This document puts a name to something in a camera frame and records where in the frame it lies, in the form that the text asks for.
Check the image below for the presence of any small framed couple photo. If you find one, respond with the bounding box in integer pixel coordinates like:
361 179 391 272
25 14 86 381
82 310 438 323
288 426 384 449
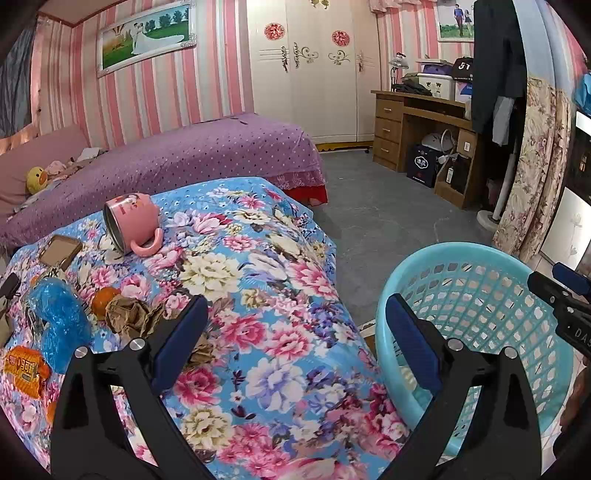
436 0 475 42

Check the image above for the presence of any wooden desk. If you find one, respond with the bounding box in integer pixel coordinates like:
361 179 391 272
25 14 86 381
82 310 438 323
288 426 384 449
373 90 481 209

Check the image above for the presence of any black box under desk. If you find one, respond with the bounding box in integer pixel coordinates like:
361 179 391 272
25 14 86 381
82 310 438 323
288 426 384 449
406 144 441 188

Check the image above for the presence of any black glasses case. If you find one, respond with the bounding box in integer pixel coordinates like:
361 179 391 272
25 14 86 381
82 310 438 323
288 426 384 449
0 273 21 316

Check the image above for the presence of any yellow duck plush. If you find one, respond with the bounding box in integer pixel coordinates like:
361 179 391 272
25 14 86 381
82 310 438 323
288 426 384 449
26 167 48 195

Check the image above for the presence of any purple dotted bed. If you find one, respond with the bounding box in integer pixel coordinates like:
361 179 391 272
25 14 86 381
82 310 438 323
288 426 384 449
1 114 328 250

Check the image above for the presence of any white wardrobe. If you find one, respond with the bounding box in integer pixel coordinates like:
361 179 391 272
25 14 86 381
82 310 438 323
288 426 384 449
246 0 381 144

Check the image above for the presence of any white fan stand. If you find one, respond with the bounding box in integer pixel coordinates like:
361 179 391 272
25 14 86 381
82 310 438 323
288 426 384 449
477 152 517 234

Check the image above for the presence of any brown phone case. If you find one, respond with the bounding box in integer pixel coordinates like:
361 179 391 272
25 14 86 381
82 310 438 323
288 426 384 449
39 235 82 271

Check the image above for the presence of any white storage box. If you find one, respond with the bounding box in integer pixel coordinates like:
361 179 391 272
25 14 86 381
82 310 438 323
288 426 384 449
417 73 456 101

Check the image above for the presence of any blue floral quilt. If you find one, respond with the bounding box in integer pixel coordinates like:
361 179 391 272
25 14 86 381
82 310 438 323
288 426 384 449
0 176 412 480

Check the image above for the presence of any blue crumpled plastic bag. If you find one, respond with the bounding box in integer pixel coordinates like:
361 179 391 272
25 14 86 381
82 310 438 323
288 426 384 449
28 277 92 375

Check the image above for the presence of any desk lamp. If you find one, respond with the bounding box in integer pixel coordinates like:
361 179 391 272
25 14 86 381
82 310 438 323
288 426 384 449
389 52 409 91

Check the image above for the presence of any dark hanging coat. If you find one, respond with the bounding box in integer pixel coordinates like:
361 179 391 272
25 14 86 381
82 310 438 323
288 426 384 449
471 1 527 146

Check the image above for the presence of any floral curtain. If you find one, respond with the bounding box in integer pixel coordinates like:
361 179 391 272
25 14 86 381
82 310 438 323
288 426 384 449
493 77 574 263

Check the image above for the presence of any grey window curtain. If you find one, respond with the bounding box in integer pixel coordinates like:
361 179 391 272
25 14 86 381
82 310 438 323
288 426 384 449
0 18 37 138

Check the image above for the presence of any orange snack wrapper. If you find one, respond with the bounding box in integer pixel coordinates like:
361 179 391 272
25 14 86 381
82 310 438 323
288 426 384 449
4 346 52 399

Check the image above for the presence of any framed wedding picture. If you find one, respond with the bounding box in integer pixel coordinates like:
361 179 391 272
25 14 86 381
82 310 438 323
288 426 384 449
97 1 197 77

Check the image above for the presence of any light blue plastic basket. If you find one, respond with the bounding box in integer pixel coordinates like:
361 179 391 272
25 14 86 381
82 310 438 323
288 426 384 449
376 242 574 449

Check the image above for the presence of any orange tangerine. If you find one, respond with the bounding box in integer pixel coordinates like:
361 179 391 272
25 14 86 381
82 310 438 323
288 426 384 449
90 286 120 319

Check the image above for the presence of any pink headboard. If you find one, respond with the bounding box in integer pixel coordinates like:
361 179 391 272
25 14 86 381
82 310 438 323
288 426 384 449
1 125 89 221

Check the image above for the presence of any pink metal mug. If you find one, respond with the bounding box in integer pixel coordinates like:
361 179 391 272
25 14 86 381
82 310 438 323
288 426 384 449
103 193 164 258

